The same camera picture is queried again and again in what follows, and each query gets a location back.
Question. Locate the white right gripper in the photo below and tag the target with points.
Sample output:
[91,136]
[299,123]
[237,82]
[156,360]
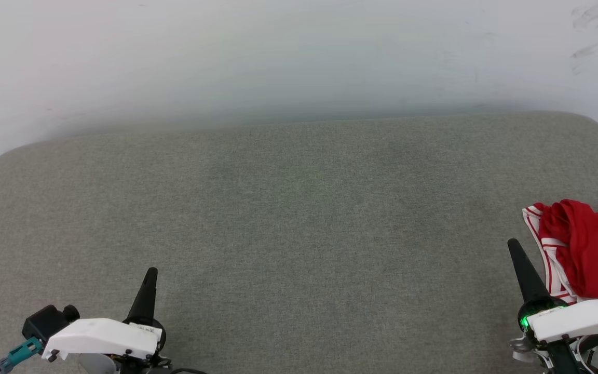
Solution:
[579,319]

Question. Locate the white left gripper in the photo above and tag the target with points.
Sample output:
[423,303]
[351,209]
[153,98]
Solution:
[102,336]

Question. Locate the red and white garment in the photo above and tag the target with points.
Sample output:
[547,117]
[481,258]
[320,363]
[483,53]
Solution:
[589,249]

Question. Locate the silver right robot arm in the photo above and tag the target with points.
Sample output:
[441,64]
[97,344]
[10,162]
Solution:
[563,358]

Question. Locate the grey fabric sofa cushion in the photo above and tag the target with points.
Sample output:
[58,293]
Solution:
[299,234]

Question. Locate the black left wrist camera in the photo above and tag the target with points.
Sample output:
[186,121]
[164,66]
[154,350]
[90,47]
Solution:
[47,322]

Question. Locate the teal left camera connector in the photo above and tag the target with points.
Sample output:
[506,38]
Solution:
[18,356]

